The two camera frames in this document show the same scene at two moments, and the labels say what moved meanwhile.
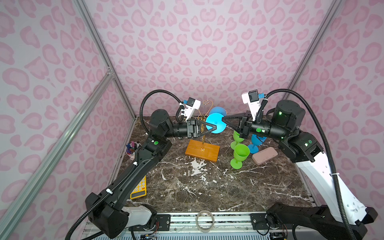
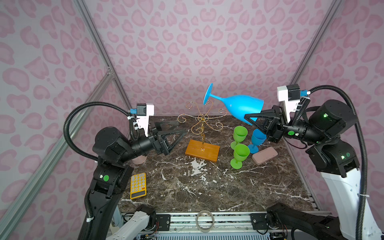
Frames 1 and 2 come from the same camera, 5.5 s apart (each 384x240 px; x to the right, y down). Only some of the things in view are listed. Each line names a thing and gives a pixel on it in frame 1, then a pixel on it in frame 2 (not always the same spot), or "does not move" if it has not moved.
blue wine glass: (256, 140) does not move
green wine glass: (237, 140) does not move
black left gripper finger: (214, 126) -> (164, 125)
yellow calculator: (140, 190) does not move
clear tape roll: (205, 230) does not move
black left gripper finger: (209, 131) -> (182, 132)
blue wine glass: (215, 118) -> (238, 105)
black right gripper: (245, 126) -> (275, 127)
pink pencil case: (263, 155) does not move
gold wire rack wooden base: (200, 149) does not move
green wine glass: (241, 152) does not move
